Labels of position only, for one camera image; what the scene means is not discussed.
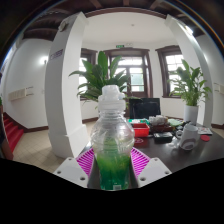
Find dark framed window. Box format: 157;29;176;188
155;44;188;99
79;48;98;101

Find green plant in white pot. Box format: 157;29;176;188
168;59;213;126
68;50;134;104

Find red plastic box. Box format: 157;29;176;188
130;122;151;138

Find red carpeted stairs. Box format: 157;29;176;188
2;112;25;153

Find clear bottle with green drink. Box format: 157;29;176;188
89;84;136;192

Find small black device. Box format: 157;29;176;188
153;131;174;144

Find green cloth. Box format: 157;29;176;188
168;118;184;128

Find white mug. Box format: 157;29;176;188
174;123;201;151

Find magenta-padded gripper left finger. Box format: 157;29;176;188
53;148;101;189

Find flat round red coaster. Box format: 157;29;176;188
199;134;212;143

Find glowing wall lamp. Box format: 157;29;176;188
39;55;49;66
184;24;194;36

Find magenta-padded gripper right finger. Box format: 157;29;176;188
129;147;173;189

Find white printed booklet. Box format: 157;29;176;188
196;125;214;136

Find dark wooden glazed door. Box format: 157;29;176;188
103;47;154;99

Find dark tray with tea cups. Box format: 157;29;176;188
148;114;174;133

